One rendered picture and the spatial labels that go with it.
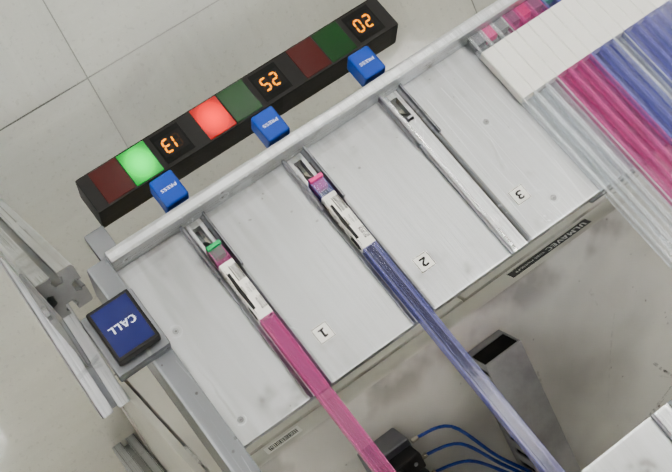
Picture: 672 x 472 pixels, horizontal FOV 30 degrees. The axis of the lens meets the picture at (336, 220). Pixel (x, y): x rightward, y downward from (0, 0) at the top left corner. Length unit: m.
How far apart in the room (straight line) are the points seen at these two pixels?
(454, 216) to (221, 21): 0.82
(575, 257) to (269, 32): 0.67
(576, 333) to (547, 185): 0.36
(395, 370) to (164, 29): 0.70
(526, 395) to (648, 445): 0.34
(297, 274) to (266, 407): 0.12
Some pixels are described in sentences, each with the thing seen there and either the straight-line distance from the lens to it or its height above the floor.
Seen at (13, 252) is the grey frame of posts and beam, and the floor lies 0.51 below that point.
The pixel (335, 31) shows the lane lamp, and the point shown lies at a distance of 1.21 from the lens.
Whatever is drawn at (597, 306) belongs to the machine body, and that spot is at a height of 0.62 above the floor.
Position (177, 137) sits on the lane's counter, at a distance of 1.16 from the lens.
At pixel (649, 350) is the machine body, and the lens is 1.55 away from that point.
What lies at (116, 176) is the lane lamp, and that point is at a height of 0.66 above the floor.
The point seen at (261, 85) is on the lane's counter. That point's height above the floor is 0.66.
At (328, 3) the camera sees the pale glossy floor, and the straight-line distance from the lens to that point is 1.93.
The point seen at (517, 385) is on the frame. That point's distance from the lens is 1.39.
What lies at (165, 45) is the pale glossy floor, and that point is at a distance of 1.84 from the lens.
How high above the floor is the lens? 1.74
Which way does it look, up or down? 62 degrees down
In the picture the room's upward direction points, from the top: 115 degrees clockwise
